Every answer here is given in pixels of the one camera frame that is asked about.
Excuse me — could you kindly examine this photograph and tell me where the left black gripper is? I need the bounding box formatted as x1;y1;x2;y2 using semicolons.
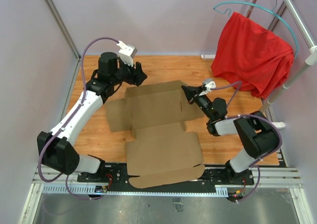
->
111;56;148;86

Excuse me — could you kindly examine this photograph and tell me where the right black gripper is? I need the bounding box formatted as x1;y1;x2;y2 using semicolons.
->
181;85;213;120

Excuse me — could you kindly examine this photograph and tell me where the brown cardboard box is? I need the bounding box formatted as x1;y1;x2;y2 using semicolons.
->
105;80;205;189

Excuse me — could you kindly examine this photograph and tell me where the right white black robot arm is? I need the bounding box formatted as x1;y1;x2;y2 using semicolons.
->
181;85;282;184

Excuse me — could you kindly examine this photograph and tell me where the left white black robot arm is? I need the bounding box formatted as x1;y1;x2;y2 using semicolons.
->
37;52;147;182

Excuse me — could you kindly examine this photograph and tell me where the red cloth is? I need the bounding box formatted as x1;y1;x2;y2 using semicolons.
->
211;12;295;99

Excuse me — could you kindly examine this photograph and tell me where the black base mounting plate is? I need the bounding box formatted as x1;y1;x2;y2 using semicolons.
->
77;163;254;192

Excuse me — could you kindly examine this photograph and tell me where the teal clothes hanger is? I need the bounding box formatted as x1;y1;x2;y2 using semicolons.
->
212;0;299;59

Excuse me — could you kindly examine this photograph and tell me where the white metal clothes rack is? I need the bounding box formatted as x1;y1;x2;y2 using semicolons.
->
201;0;317;131

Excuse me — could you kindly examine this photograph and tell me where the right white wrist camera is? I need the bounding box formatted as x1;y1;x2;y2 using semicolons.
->
199;78;216;96

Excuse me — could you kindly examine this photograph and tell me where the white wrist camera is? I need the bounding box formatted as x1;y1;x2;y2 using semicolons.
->
199;78;216;96
117;41;137;67

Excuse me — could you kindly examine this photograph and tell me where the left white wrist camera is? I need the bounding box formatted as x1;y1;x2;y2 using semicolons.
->
117;41;137;67

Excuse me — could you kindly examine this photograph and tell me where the aluminium frame rail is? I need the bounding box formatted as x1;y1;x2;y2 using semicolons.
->
32;167;303;188

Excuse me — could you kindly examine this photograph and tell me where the aluminium corner post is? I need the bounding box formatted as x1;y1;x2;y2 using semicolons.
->
37;0;82;61

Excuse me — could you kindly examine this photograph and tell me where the grey slotted cable duct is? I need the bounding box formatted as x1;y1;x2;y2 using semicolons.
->
42;183;229;198

